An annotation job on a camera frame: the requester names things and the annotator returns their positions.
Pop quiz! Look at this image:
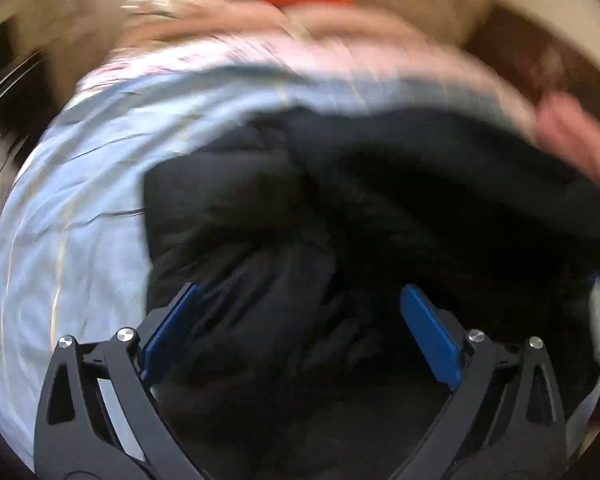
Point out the black puffer jacket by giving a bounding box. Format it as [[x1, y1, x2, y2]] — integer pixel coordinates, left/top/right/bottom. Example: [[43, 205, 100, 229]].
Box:
[[143, 108, 600, 479]]

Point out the light blue plaid sheet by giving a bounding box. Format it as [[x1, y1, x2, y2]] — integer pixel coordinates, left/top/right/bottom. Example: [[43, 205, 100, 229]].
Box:
[[0, 65, 528, 466]]

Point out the dark wooden side furniture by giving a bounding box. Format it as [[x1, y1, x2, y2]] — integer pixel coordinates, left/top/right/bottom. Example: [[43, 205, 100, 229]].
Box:
[[0, 18, 59, 165]]

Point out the pink floral bed sheet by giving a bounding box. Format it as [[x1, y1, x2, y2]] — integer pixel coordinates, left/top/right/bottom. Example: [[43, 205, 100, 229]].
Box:
[[70, 32, 534, 132]]

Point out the dark wooden headboard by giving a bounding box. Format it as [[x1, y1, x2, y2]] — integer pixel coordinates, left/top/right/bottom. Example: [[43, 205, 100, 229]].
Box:
[[464, 4, 600, 121]]

